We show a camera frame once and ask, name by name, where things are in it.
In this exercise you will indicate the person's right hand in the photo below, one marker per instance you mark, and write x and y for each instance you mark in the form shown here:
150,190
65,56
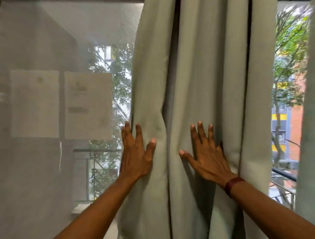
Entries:
209,161

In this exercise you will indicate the person's left hand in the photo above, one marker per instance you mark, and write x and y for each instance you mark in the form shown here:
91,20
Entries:
134,161

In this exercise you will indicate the person's right thumb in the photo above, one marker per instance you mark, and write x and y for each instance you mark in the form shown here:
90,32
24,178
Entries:
188,157

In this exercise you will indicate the person's left thumb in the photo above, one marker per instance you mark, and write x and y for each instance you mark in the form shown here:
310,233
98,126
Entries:
150,149

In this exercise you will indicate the person's right middle finger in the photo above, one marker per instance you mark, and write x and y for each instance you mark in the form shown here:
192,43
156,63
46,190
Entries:
203,134

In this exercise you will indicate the person's left middle finger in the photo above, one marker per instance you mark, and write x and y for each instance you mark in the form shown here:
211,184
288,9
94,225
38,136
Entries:
128,134

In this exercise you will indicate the sage green curtain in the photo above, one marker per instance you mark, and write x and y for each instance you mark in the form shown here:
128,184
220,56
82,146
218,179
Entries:
196,73
307,123

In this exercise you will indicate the person's right forearm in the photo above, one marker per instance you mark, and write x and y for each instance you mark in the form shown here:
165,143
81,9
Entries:
268,211

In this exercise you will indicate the person's left forearm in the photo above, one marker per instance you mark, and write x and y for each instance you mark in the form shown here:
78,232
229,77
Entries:
98,211

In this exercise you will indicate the metal balcony railing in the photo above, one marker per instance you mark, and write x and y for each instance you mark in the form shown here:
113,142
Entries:
98,167

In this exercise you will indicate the white paper sheet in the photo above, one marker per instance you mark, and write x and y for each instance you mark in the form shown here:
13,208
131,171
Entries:
34,103
88,105

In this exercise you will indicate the maroon wristband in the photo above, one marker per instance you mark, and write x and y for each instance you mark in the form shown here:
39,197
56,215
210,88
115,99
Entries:
233,185

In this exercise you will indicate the green leafy tree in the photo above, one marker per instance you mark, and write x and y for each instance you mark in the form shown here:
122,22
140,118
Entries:
118,81
289,61

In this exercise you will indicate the orange brick building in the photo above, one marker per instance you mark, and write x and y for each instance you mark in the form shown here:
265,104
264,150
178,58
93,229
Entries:
295,130

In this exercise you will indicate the black balcony railing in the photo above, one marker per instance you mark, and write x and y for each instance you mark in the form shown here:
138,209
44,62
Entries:
285,182

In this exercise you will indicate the grey sheer mesh curtain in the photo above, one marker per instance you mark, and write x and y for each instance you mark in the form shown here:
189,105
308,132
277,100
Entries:
49,73

